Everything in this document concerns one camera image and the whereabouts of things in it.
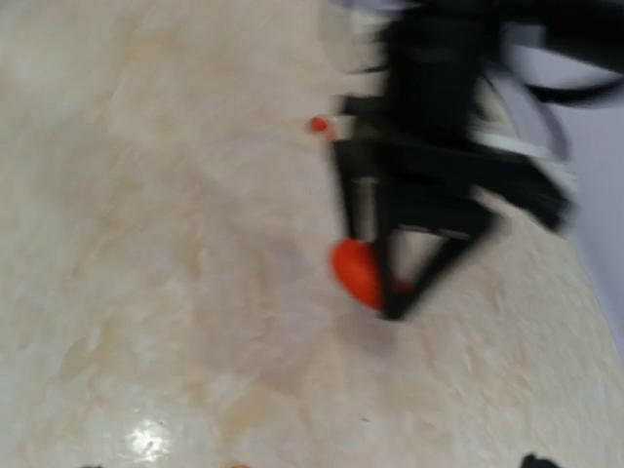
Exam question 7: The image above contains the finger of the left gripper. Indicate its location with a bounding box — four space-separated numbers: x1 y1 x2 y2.
335 145 383 244
374 195 499 321

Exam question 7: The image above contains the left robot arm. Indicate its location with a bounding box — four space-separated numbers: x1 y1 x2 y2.
311 1 623 321

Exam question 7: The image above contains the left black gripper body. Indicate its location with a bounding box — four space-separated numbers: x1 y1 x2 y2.
332 95 575 232

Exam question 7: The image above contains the red earbud left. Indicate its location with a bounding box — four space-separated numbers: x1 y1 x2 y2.
309 116 331 133

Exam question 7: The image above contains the red earbud charging case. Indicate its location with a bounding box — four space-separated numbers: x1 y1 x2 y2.
331 237 415 313

